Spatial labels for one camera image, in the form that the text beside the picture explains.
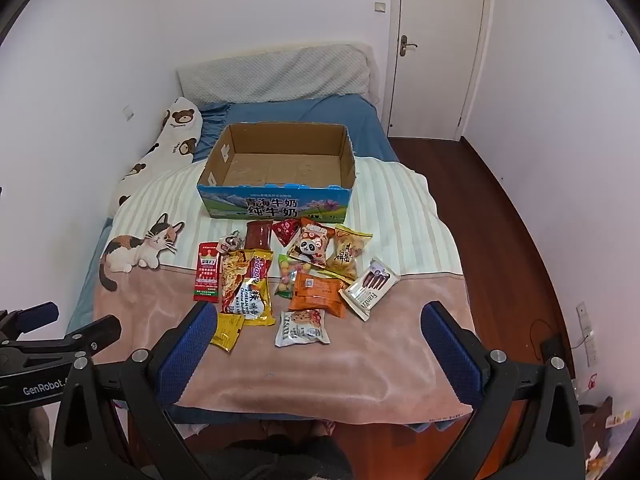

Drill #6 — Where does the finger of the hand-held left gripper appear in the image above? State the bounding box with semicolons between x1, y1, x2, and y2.
0;316;123;361
0;302;60;341

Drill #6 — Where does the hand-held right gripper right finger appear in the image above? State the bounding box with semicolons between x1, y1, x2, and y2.
421;301;587;480

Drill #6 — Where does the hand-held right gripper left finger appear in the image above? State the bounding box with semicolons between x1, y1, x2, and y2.
51;301;221;480

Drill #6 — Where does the large yellow noodle packet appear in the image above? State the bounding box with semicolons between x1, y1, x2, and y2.
221;249;275;317

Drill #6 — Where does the colourful candy packet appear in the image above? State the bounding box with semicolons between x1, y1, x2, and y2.
276;254;307;297

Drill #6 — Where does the orange cake packet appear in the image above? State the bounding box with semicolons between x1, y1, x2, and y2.
288;271;349;319

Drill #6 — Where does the orange panda snack packet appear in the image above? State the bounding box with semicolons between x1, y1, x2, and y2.
287;217;335;269

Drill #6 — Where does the cardboard box with blue print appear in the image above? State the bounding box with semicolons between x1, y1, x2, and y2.
196;122;357;224

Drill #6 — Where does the small yellow sachet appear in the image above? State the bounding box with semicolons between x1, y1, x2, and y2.
210;312;246;354

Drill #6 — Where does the red packet with green label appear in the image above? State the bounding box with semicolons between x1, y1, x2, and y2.
192;241;223;303

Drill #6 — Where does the yellow packet with black print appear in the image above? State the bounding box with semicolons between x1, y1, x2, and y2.
242;287;276;327

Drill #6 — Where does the white chocolate stick packet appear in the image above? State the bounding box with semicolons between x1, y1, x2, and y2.
339;258;401;322

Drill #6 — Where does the small grey snack packet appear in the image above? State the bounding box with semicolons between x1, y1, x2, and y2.
218;230;245;254

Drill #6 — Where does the white cookie packet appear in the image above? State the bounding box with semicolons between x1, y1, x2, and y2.
275;308;331;349

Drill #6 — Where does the cat print blanket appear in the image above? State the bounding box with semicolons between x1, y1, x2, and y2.
67;160;476;425

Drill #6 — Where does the dark red sausage packet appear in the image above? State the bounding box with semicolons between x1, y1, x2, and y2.
244;220;274;251

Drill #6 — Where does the yellow cracker packet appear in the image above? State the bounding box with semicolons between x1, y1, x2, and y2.
330;225;374;281

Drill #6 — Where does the red triangular packet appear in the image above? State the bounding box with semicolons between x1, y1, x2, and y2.
272;219;301;247

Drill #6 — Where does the brown clutter with stickers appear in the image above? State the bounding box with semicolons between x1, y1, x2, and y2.
580;372;633;478

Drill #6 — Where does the bear print pillow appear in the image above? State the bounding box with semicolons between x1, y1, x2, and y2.
109;96;205;211

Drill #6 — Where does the blue bed sheet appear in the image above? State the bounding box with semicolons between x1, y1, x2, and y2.
192;94;401;163

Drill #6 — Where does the grey dotted pillow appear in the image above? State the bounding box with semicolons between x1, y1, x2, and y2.
176;42;374;107

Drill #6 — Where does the white door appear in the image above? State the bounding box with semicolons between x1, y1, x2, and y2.
387;0;493;142

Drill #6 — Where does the white wall socket strip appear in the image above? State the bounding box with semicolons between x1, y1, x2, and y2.
575;301;601;367

